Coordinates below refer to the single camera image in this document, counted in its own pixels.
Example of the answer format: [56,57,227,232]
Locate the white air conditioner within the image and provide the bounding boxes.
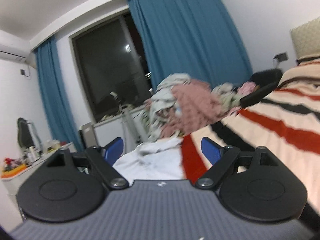
[0,29,31,62]

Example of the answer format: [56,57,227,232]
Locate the striped blanket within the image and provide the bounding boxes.
[181,57,320,217]

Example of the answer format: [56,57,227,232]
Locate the dark window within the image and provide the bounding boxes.
[71,12,153,123]

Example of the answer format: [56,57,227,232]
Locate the orange tray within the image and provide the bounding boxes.
[0,156,27,179]

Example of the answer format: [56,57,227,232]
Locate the white dressing desk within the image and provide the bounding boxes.
[0,141,76,202]

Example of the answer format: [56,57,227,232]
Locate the pale grey hoodie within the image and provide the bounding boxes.
[146,73,192,137]

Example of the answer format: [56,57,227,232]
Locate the wavy framed mirror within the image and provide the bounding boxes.
[17,117,42,153]

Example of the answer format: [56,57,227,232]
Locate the blue curtain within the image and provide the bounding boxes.
[34,35,85,152]
[127,0,253,93]

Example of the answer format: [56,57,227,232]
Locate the group of cosmetic bottles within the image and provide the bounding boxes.
[22,139,62,161]

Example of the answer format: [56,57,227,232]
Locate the pink fleece blanket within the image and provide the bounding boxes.
[160,78,227,138]

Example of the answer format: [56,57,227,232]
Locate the silver tripod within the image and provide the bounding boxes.
[109,91,141,144]

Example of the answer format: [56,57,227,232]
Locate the black armchair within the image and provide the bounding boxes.
[239,69,283,108]

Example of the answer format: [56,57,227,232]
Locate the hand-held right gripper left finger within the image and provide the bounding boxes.
[45,137,130,190]

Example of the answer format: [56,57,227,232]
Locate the pale green printed garment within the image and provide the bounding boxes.
[140,109,153,137]

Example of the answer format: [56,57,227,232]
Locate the pink garment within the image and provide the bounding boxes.
[237,81,261,95]

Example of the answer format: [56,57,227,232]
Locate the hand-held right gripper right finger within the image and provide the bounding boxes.
[195,137,279,190]

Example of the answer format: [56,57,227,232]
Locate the white hoodie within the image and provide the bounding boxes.
[112,138,185,180]

